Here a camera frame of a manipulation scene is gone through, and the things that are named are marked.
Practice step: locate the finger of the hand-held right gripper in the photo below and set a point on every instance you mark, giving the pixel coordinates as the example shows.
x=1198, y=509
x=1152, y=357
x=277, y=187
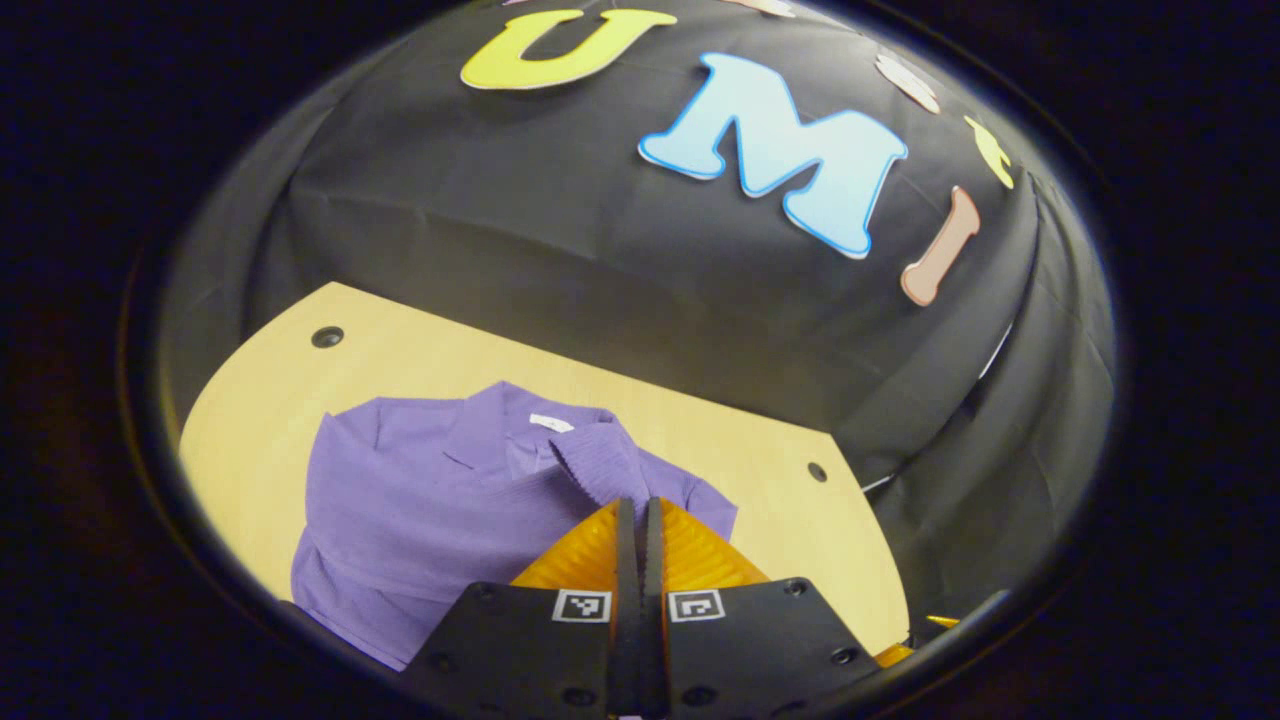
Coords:
x=893, y=655

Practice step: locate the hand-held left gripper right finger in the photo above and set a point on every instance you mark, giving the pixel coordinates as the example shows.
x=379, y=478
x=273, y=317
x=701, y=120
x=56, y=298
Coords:
x=652, y=650

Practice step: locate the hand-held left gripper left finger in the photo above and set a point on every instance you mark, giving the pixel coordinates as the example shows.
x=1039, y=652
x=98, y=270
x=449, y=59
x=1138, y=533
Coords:
x=625, y=650

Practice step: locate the purple knit shirt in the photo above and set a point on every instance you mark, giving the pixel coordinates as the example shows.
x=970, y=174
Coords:
x=420, y=500

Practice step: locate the black backdrop cloth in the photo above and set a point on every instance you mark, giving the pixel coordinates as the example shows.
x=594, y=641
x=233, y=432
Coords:
x=600, y=250

